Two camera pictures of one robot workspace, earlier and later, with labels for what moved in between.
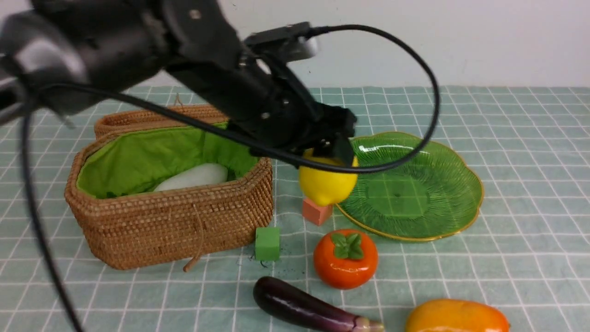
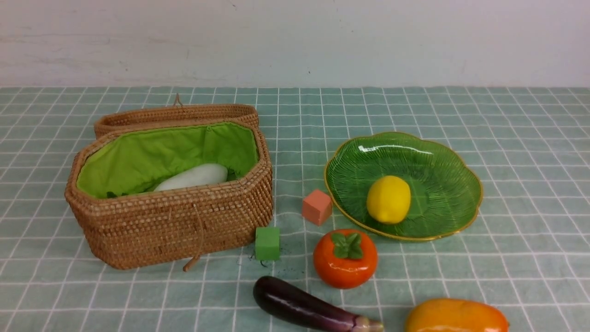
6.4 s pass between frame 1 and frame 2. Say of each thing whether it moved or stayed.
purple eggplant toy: stayed
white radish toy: stayed
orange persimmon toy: stayed
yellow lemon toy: moved
